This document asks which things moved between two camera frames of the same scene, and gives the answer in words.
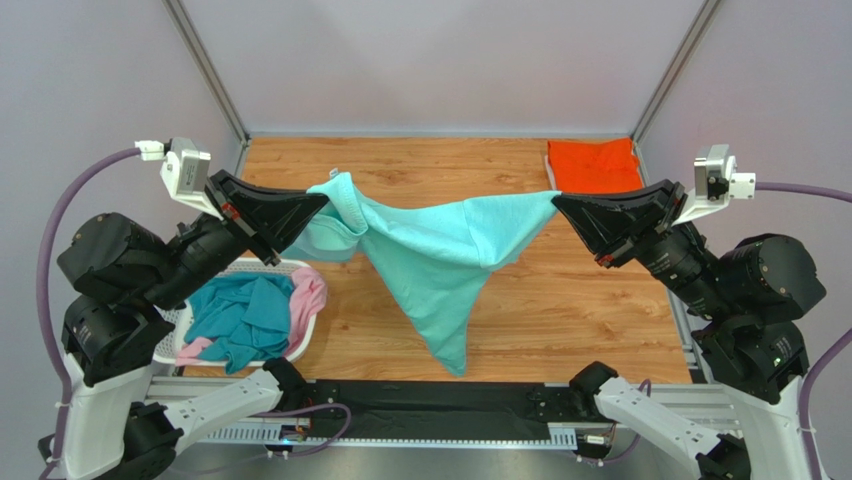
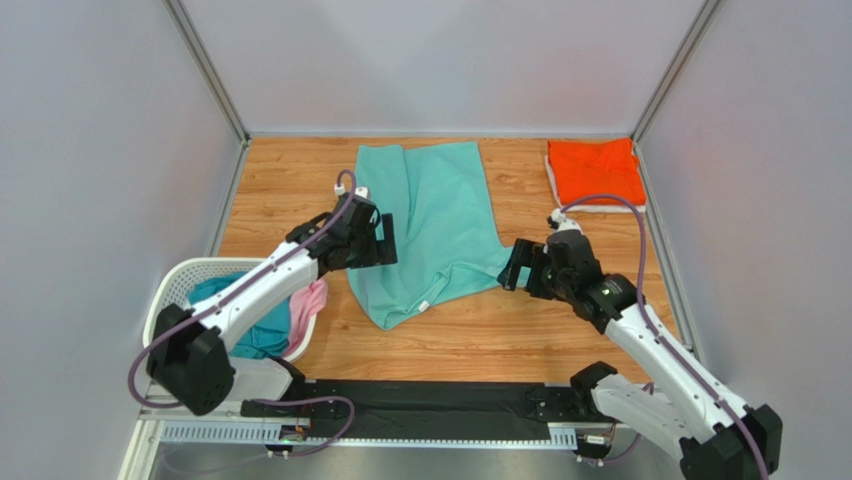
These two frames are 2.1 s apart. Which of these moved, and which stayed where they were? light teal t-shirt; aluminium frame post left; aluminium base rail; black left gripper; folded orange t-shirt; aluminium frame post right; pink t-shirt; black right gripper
Moved: black left gripper; black right gripper; light teal t-shirt
Stayed: aluminium frame post left; aluminium frame post right; aluminium base rail; pink t-shirt; folded orange t-shirt
